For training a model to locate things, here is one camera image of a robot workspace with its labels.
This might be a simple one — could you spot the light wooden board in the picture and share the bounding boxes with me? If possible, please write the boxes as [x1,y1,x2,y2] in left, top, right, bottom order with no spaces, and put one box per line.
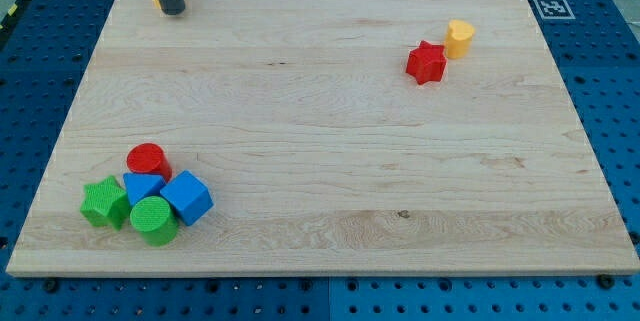
[7,0,639,277]

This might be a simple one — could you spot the white fiducial marker tag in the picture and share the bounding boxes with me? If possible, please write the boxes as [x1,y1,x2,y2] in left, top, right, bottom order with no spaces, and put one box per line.
[533,0,575,20]

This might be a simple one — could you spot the green cylinder block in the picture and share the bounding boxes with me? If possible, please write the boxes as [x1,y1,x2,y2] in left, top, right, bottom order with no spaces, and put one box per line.
[130,196,178,246]

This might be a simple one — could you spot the green star block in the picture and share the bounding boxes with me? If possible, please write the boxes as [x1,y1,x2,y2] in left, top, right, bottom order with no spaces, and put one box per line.
[80,175,131,230]

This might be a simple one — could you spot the blue triangle block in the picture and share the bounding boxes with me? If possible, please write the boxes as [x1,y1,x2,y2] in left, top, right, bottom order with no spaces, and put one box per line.
[123,173,166,206]

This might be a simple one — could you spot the red cylinder block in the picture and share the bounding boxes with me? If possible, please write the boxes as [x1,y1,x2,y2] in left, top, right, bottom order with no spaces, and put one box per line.
[126,143,172,181]

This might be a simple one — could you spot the blue cube block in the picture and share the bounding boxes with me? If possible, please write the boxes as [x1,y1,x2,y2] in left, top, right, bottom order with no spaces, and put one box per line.
[160,170,214,226]

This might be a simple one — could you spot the red star block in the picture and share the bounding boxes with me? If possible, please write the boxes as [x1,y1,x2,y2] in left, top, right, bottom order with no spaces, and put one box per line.
[405,40,447,85]

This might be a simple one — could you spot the yellow heart block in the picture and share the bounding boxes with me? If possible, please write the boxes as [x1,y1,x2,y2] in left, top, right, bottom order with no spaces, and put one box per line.
[444,19,475,59]

